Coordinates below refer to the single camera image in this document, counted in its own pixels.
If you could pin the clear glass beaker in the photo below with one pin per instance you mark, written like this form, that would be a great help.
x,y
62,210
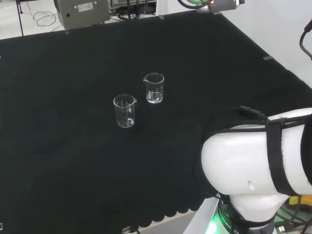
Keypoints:
x,y
156,98
126,123

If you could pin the black bench cloth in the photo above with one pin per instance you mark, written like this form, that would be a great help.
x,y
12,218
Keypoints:
x,y
73,151

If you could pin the grey metal equipment box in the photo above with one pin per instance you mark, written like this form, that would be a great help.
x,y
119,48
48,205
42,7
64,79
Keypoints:
x,y
83,14

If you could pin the yellow stop button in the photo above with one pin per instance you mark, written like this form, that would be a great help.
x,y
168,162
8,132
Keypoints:
x,y
293,200

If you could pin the black tripod leg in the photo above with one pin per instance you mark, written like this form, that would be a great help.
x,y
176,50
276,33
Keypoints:
x,y
20,22

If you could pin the silver usb connector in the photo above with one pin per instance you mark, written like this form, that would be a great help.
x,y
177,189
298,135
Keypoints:
x,y
281,228

